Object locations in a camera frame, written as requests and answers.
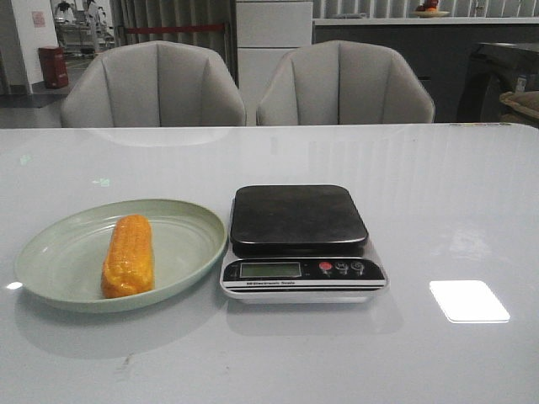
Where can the orange corn cob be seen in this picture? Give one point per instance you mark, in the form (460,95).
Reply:
(128,267)

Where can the black silver kitchen scale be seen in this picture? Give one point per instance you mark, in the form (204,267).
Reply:
(299,244)

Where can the right grey armchair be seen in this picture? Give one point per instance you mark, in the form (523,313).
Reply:
(341,82)

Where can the grey armchair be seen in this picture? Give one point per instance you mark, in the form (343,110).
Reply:
(154,84)
(341,82)

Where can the white cabinet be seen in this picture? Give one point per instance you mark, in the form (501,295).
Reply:
(266,30)

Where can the left grey armchair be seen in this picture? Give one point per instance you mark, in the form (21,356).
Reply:
(154,84)

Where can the light green plate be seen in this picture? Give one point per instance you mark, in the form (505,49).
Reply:
(62,264)

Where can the grey counter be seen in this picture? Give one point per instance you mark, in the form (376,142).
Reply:
(438,49)

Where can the fruit bowl on counter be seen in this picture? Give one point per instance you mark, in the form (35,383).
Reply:
(429,9)

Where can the dark appliance at right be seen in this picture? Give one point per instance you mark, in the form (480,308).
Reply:
(494,69)

